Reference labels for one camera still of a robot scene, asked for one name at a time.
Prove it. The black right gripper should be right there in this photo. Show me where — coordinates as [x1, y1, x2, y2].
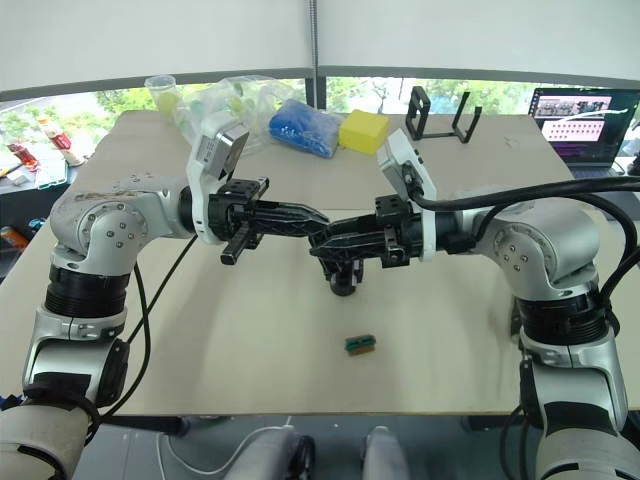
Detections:
[308, 195, 426, 269]

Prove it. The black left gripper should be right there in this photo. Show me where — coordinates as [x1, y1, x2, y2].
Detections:
[207, 177, 331, 266]

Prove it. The small green tan gripper piece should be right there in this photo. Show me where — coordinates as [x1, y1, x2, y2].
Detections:
[344, 333, 377, 358]

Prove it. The blue plastic bag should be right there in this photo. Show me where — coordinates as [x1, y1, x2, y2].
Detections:
[268, 98, 344, 161]

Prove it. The yellow box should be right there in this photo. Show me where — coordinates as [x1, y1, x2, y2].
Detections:
[339, 109, 392, 156]

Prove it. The clear plastic bag with items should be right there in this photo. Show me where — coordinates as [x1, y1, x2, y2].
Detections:
[174, 74, 307, 157]

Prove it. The clear cup with green ball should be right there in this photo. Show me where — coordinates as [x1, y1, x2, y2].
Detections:
[144, 74, 184, 122]

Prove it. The grey rounded leg shape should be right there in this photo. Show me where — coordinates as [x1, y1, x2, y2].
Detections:
[361, 424, 427, 480]
[233, 427, 317, 480]

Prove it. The white roller blind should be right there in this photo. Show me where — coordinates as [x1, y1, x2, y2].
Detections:
[319, 0, 640, 92]
[0, 0, 314, 94]

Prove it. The bottle with red label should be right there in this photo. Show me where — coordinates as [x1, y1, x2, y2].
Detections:
[37, 114, 89, 169]

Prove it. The green edged tray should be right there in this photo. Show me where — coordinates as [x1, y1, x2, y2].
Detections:
[35, 149, 72, 192]

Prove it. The black table base bar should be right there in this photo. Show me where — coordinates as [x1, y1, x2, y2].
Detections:
[102, 415, 192, 437]

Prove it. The open laptop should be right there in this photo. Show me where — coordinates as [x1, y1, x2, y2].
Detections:
[530, 86, 640, 179]

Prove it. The red snack packet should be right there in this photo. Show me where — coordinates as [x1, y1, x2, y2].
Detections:
[6, 142, 40, 176]

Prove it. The orange packet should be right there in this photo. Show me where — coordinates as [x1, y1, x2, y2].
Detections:
[0, 226, 31, 251]

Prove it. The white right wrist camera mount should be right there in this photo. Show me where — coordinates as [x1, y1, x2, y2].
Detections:
[377, 129, 441, 264]

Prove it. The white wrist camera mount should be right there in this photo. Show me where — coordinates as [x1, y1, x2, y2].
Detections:
[185, 110, 251, 246]
[377, 129, 441, 264]

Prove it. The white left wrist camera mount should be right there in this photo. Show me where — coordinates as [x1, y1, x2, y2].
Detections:
[185, 110, 251, 246]

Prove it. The grey window post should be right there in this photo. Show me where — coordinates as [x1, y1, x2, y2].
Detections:
[303, 67, 329, 109]

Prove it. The black frame stand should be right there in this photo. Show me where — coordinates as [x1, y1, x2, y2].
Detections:
[405, 85, 483, 147]

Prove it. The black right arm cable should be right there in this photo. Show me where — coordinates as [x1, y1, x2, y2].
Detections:
[404, 167, 640, 341]

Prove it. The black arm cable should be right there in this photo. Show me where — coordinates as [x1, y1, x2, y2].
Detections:
[84, 234, 199, 446]
[404, 167, 640, 341]

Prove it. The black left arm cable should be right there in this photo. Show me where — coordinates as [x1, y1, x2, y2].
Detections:
[84, 234, 199, 446]

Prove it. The white floor cable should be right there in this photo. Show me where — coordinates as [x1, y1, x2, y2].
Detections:
[156, 423, 297, 477]

